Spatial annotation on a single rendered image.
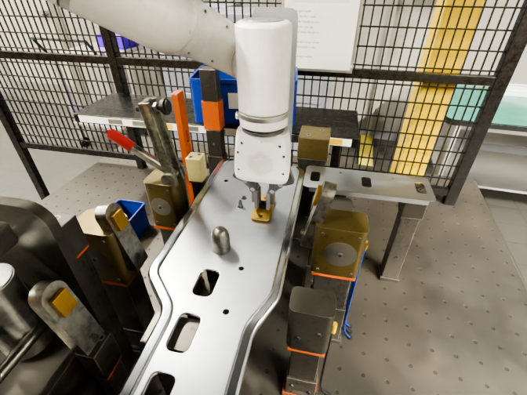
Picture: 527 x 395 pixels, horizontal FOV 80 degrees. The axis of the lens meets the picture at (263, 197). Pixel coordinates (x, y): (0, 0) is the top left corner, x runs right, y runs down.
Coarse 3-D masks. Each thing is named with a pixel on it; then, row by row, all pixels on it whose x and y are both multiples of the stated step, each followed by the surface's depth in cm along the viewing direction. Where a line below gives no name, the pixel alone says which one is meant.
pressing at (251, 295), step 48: (240, 192) 71; (288, 192) 71; (192, 240) 58; (240, 240) 58; (288, 240) 58; (192, 288) 49; (240, 288) 49; (240, 336) 43; (144, 384) 38; (192, 384) 38; (240, 384) 38
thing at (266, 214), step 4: (264, 196) 68; (264, 200) 67; (260, 204) 64; (264, 204) 65; (256, 208) 64; (260, 208) 64; (264, 208) 64; (272, 208) 65; (252, 212) 63; (256, 212) 63; (260, 212) 63; (264, 212) 63; (268, 212) 63; (252, 216) 62; (256, 216) 62; (264, 216) 62; (268, 216) 62; (264, 220) 62
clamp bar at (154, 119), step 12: (144, 108) 56; (156, 108) 56; (168, 108) 56; (144, 120) 57; (156, 120) 59; (156, 132) 58; (168, 132) 61; (156, 144) 60; (168, 144) 62; (168, 156) 61; (168, 168) 62; (180, 168) 66
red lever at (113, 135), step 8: (112, 136) 62; (120, 136) 62; (120, 144) 62; (128, 144) 62; (136, 152) 63; (144, 152) 63; (144, 160) 64; (152, 160) 63; (160, 168) 64; (176, 176) 65
